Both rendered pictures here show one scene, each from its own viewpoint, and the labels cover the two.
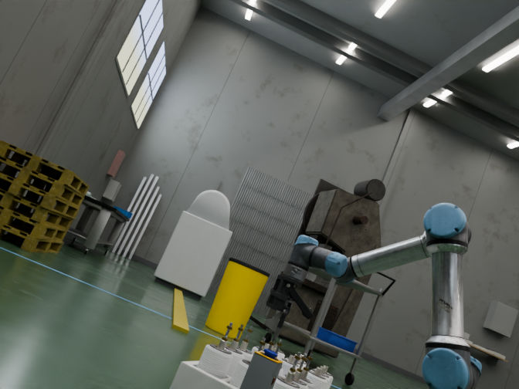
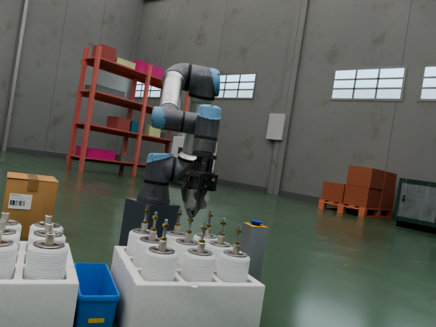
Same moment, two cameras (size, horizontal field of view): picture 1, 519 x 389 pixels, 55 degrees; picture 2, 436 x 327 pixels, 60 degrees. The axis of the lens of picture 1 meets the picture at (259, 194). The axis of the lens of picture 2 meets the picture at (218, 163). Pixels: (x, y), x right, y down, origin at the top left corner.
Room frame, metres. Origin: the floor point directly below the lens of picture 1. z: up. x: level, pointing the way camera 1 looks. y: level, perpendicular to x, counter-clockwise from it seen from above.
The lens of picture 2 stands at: (2.52, 0.69, 0.52)
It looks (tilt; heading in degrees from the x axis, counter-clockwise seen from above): 0 degrees down; 225
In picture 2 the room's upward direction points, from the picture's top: 9 degrees clockwise
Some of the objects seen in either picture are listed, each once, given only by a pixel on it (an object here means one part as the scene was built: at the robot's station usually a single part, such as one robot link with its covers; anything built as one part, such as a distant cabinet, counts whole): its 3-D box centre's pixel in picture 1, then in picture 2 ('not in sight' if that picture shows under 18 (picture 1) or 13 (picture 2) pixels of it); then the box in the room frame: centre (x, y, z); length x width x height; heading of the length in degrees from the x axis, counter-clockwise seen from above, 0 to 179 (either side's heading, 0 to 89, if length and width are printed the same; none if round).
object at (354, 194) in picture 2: not in sight; (359, 190); (-4.25, -2.41, 0.41); 1.34 x 0.96 x 0.83; 6
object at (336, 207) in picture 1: (324, 255); not in sight; (7.50, -1.28, 1.36); 1.42 x 1.23 x 2.72; 97
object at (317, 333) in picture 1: (325, 312); not in sight; (5.09, -1.08, 0.53); 1.14 x 0.66 x 1.07; 12
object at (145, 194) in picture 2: not in sight; (154, 191); (1.49, -0.75, 0.35); 0.15 x 0.15 x 0.10
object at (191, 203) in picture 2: not in sight; (191, 204); (1.72, -0.22, 0.38); 0.06 x 0.03 x 0.09; 82
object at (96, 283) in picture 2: not in sight; (91, 296); (1.94, -0.36, 0.06); 0.30 x 0.11 x 0.12; 69
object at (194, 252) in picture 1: (200, 241); not in sight; (7.87, 0.56, 0.81); 0.86 x 0.70 x 1.63; 94
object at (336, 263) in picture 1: (330, 262); (199, 124); (1.66, -0.31, 0.64); 0.11 x 0.11 x 0.08; 54
